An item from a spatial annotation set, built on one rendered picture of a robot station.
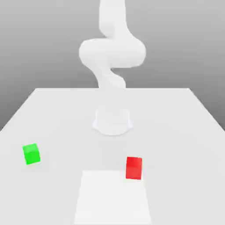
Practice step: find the small green cube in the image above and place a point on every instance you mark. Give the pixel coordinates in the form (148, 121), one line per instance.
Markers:
(31, 154)

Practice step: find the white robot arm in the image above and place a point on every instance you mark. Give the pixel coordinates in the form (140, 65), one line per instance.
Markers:
(112, 52)

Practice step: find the small red cube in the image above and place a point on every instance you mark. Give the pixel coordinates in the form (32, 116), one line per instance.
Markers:
(134, 168)

